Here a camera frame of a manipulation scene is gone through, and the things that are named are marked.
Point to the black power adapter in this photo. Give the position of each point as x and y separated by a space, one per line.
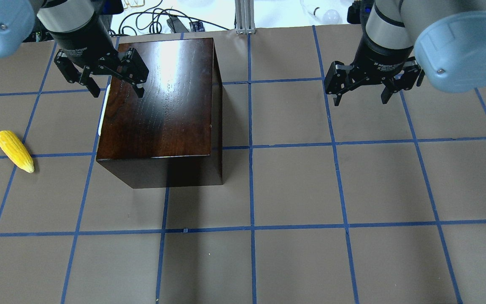
176 25

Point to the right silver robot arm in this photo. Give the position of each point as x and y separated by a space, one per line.
406 41

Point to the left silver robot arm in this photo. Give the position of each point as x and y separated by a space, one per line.
76 26

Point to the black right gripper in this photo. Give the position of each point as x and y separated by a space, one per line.
383 57

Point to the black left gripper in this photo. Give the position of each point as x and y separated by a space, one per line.
83 43

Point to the aluminium frame post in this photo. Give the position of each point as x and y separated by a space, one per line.
244 17

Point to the white light bulb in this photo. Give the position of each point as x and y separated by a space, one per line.
320 12

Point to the yellow corn cob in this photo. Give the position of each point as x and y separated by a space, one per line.
16 151

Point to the dark wooden drawer cabinet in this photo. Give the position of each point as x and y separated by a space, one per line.
172 136

